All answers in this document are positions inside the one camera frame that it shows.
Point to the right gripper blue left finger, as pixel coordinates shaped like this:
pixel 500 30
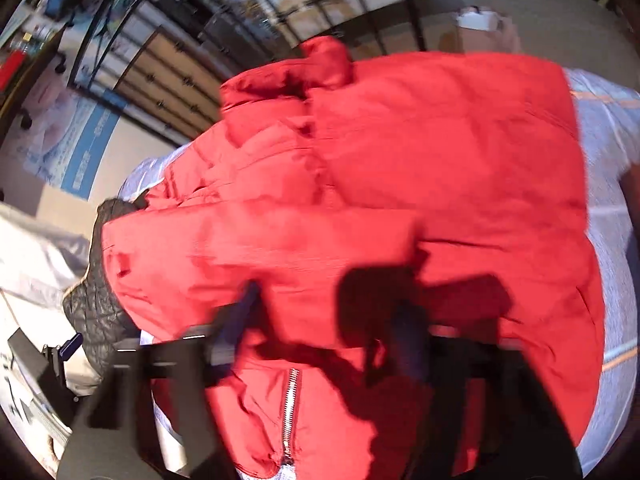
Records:
pixel 224 335

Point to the brown paper shopping bag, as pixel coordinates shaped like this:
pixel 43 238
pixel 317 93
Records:
pixel 481 29

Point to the blue white wall poster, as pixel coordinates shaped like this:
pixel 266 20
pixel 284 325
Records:
pixel 68 136

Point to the blue plaid bed sheet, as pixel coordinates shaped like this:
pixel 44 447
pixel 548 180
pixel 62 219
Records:
pixel 607 209

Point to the black iron railing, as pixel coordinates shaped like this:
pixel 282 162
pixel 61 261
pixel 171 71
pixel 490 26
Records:
pixel 167 59

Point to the red puffer jacket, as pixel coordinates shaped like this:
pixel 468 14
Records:
pixel 380 229

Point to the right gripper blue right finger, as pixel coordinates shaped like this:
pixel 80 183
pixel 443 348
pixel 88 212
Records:
pixel 411 342

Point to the black quilted folded jacket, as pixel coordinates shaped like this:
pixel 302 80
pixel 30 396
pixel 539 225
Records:
pixel 91 306

